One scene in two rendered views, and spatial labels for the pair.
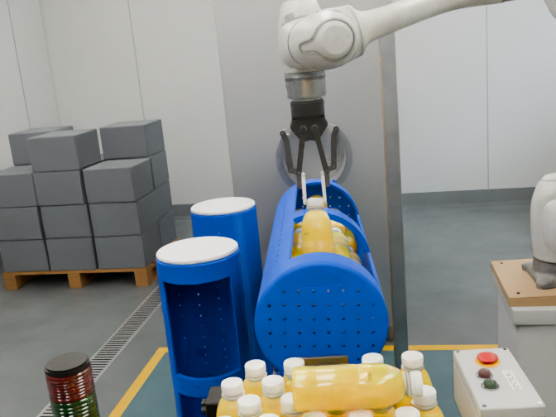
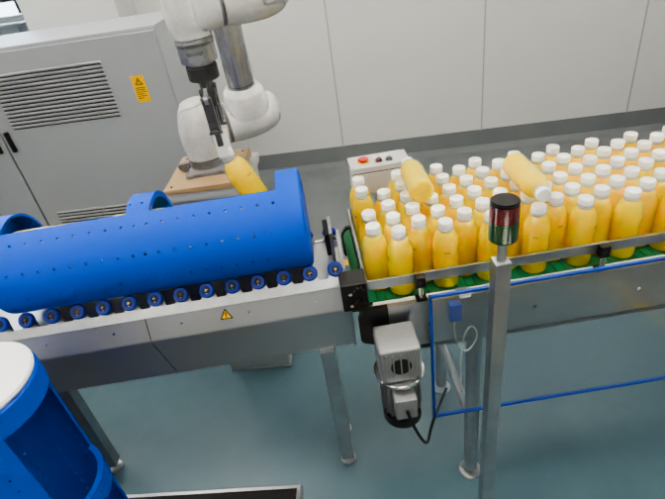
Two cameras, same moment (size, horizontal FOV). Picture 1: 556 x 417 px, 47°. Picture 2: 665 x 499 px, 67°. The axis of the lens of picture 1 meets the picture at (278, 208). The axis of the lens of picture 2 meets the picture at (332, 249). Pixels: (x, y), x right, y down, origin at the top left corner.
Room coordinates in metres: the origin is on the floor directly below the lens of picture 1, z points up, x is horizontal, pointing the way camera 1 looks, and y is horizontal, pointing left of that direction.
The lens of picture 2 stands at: (1.29, 1.20, 1.81)
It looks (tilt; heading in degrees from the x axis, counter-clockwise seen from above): 34 degrees down; 266
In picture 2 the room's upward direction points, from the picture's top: 9 degrees counter-clockwise
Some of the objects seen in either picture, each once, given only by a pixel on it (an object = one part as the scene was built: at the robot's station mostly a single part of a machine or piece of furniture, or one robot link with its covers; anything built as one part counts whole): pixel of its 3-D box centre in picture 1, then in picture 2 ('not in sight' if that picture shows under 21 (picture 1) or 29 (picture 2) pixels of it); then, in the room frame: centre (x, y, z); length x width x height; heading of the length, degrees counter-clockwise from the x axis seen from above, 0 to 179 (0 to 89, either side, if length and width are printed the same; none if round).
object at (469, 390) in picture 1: (495, 401); (378, 171); (0.98, -0.34, 1.05); 0.20 x 0.10 x 0.10; 176
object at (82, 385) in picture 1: (69, 380); (504, 211); (0.85, 0.32, 1.23); 0.06 x 0.06 x 0.04
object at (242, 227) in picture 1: (233, 301); not in sight; (2.72, 0.24, 0.59); 0.28 x 0.28 x 0.88
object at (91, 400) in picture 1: (74, 408); (503, 229); (0.85, 0.32, 1.18); 0.06 x 0.06 x 0.05
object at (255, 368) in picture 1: (255, 368); (372, 228); (1.10, 0.07, 1.09); 0.04 x 0.04 x 0.02
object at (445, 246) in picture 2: not in sight; (445, 254); (0.91, 0.12, 0.99); 0.07 x 0.07 x 0.19
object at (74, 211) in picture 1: (86, 202); not in sight; (5.18, 1.56, 0.59); 1.20 x 0.80 x 1.19; 80
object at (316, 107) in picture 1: (308, 119); (205, 82); (1.44, -0.09, 1.51); 0.08 x 0.07 x 0.09; 86
